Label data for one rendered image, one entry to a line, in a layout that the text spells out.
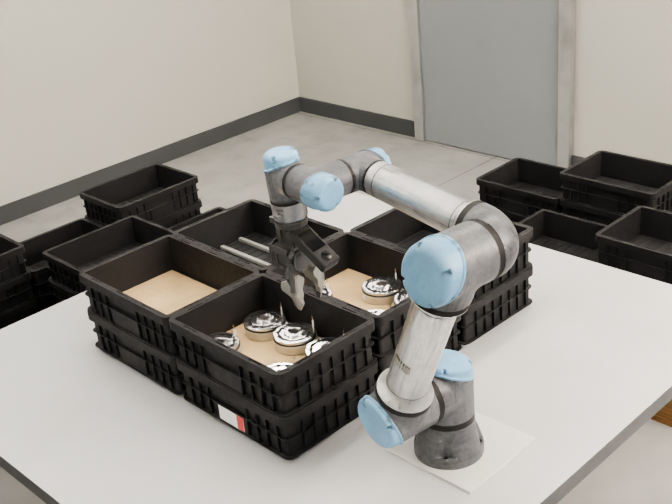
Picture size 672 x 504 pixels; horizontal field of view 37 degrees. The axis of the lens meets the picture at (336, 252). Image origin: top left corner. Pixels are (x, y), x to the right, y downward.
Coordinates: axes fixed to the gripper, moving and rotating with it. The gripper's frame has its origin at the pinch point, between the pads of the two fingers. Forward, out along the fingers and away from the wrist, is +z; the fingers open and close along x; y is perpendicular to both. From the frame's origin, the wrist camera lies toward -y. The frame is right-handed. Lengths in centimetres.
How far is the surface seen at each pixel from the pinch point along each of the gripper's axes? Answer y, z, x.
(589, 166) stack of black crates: 53, 59, -193
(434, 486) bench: -37.0, 29.6, 6.1
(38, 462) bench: 38, 26, 56
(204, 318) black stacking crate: 29.9, 10.4, 9.4
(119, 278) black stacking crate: 70, 13, 8
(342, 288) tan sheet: 22.3, 19.4, -28.8
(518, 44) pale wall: 164, 56, -300
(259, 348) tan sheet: 16.9, 16.9, 4.5
